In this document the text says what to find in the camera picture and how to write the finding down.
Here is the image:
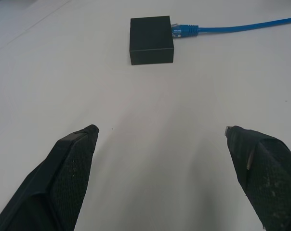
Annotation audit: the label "blue Ethernet cable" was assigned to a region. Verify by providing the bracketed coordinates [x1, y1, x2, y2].
[171, 16, 291, 39]

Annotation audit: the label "small black box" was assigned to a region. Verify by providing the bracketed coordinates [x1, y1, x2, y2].
[128, 15, 175, 66]

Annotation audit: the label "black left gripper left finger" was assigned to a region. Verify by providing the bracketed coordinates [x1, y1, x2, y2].
[0, 124, 100, 231]

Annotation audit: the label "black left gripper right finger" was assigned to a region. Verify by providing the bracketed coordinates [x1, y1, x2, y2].
[224, 125, 291, 231]

